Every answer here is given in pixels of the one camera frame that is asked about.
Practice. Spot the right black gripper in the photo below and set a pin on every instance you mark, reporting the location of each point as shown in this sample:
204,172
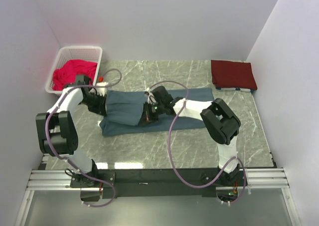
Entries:
147,117

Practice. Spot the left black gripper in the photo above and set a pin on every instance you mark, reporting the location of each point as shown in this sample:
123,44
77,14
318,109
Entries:
100,108

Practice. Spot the blue-grey t-shirt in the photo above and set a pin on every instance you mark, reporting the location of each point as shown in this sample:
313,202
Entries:
124,110

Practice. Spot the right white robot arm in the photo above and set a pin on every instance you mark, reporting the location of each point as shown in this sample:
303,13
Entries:
220,121

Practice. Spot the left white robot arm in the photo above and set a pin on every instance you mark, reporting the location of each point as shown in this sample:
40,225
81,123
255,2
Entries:
56,131

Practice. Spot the crumpled pink-red t-shirt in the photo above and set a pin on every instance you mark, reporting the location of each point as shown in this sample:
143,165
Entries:
68,72

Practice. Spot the white plastic laundry basket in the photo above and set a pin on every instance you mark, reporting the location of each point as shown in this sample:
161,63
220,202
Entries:
82,52

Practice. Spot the folded dark red t-shirt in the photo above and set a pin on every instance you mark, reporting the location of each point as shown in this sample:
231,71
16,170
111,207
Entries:
233,74

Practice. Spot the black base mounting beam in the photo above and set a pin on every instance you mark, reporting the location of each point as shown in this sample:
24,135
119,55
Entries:
159,182

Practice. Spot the folded white blue t-shirt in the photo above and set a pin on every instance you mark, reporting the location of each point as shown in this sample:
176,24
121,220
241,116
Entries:
235,89

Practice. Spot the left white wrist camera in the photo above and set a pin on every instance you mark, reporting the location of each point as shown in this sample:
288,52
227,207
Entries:
101,87

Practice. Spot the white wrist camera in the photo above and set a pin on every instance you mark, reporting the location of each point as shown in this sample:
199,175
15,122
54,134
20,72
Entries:
150,97
101,87

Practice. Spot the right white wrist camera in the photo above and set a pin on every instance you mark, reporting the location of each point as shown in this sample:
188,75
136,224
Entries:
150,97

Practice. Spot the aluminium rail frame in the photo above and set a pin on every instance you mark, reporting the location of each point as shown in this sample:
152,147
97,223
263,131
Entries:
50,201

